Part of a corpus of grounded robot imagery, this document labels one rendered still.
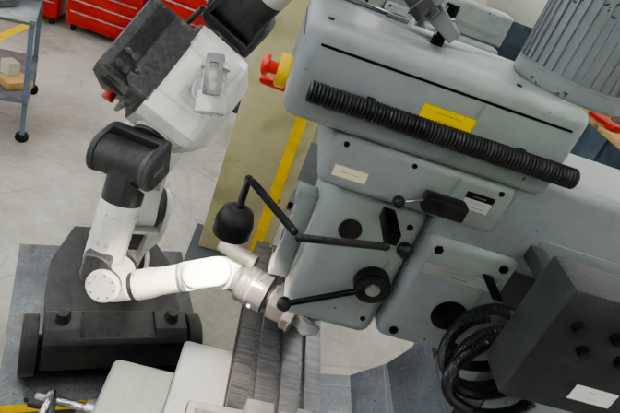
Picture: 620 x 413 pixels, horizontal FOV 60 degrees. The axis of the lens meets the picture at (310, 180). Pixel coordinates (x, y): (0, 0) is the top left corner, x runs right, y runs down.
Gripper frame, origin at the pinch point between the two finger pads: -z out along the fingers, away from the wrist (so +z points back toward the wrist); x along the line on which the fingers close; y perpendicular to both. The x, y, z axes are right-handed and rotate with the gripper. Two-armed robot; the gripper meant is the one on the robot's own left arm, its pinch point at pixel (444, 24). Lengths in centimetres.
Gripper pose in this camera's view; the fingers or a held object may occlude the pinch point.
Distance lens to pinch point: 95.9
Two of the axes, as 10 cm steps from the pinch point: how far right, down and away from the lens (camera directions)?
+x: -2.8, 3.8, -8.8
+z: -6.2, -7.8, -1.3
